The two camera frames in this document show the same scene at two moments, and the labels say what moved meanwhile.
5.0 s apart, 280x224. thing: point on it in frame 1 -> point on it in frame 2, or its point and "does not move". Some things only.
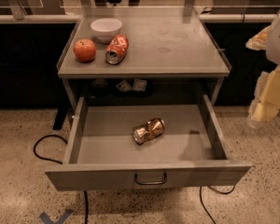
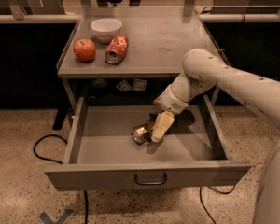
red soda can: [117, 49] does not move
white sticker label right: [139, 85] does not move
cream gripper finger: [272, 94] -> [170, 104]
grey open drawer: [112, 147] does not move
